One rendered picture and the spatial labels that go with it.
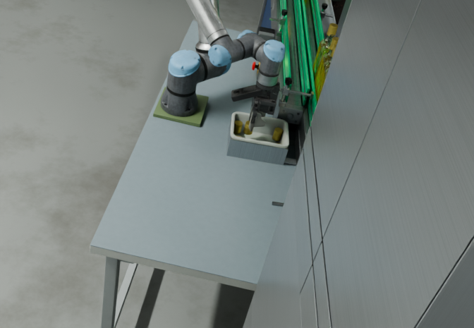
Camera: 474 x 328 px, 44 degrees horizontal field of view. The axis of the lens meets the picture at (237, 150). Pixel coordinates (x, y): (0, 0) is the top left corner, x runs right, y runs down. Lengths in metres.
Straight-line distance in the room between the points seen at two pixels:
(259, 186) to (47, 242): 1.14
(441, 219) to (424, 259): 0.05
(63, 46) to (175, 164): 2.24
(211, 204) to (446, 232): 1.45
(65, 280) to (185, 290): 0.52
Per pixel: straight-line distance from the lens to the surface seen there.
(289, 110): 2.30
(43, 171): 3.17
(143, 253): 1.81
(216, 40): 2.02
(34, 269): 2.74
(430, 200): 0.65
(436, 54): 0.71
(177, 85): 2.25
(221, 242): 1.88
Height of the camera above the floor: 2.13
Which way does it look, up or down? 38 degrees down
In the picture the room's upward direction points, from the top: 14 degrees clockwise
